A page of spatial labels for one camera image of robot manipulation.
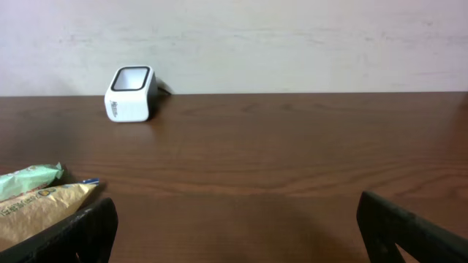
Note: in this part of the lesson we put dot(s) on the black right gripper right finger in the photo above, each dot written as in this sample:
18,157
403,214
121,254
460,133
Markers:
386,227

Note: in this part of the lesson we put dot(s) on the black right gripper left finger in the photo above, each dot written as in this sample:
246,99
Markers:
86,236

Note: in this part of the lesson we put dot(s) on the yellow snack bag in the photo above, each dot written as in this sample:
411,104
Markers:
27,215

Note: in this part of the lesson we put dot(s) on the teal wet wipes pack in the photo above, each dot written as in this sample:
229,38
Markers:
30,179

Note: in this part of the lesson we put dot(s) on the white barcode scanner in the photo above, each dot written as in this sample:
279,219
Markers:
131,94

